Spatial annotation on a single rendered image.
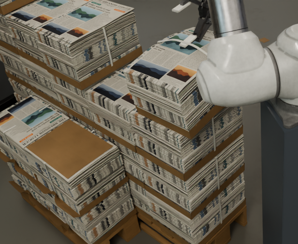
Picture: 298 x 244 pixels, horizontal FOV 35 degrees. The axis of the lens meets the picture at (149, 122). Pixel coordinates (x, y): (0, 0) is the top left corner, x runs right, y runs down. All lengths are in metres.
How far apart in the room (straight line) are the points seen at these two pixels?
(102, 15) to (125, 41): 0.16
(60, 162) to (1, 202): 0.94
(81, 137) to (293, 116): 1.09
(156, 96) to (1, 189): 1.64
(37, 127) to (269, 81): 1.36
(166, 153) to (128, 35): 0.63
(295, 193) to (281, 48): 0.53
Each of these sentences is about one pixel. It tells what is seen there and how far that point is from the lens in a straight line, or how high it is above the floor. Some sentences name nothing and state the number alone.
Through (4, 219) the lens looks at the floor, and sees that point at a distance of 2.89.
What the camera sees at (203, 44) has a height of 1.07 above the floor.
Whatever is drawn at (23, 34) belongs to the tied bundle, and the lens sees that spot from 2.39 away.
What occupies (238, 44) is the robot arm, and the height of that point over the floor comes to 1.28.
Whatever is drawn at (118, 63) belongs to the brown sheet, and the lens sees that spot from 2.21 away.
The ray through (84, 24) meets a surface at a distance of 2.16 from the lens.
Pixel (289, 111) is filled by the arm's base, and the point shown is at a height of 1.03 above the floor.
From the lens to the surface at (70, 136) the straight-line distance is 2.27.
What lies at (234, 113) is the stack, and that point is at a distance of 1.97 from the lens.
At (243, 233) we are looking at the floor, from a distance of 2.48.
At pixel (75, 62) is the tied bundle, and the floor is 0.98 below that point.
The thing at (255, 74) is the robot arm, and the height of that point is 1.20.
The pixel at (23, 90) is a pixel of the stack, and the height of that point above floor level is 0.57.
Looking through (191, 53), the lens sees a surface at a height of 1.07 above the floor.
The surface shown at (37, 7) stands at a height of 1.07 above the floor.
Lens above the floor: 1.94
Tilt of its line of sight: 37 degrees down
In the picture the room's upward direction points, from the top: 11 degrees counter-clockwise
